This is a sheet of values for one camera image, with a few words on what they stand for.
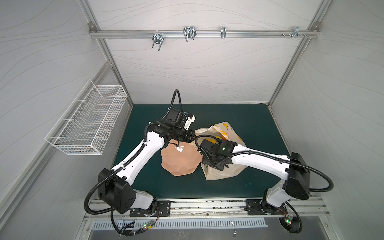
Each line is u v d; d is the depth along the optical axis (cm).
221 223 70
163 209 74
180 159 90
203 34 77
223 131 91
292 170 42
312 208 75
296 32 76
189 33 77
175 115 59
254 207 73
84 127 68
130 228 69
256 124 105
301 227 69
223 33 78
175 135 58
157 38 79
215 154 57
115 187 39
